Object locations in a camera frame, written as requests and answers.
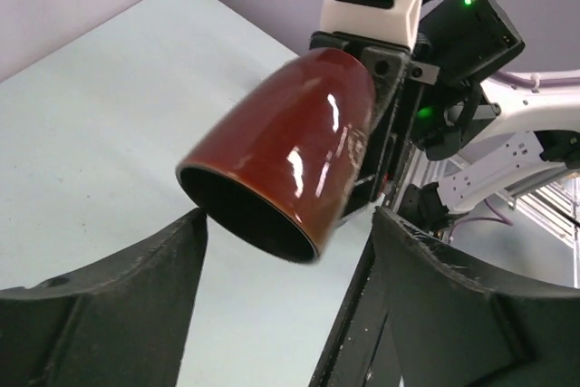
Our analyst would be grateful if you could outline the dark brown mug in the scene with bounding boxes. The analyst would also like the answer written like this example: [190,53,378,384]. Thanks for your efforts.
[176,48,375,264]

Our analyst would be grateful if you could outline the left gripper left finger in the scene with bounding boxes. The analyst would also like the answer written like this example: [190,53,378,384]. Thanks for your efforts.
[1,209,208,386]

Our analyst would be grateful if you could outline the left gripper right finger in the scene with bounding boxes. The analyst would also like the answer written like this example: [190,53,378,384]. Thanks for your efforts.
[311,208,579,386]

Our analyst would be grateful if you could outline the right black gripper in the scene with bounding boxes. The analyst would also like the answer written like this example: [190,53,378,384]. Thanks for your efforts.
[310,0,525,206]

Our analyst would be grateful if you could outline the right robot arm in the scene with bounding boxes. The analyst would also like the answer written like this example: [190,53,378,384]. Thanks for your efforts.
[311,0,579,231]

